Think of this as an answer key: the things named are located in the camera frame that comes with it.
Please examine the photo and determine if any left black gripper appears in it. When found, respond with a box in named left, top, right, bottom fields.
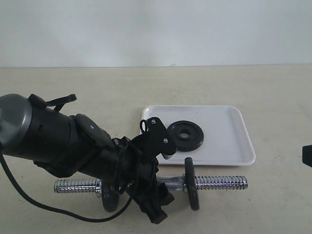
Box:
left=111, top=136, right=175, bottom=224

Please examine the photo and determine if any chrome threaded dumbbell bar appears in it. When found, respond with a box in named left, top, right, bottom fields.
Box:
left=54, top=174, right=248, bottom=194

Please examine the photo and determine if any chrome collar nut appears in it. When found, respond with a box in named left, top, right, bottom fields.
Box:
left=95, top=178, right=102, bottom=197

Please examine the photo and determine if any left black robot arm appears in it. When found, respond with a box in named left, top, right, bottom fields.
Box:
left=0, top=94, right=177, bottom=224

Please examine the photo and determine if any white rectangular plastic tray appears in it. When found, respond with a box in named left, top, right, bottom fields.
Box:
left=141, top=105, right=256, bottom=166

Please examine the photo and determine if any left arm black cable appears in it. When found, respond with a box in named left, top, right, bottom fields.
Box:
left=0, top=143, right=137, bottom=223

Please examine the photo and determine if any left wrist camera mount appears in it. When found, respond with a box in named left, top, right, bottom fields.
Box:
left=131, top=117, right=177, bottom=161

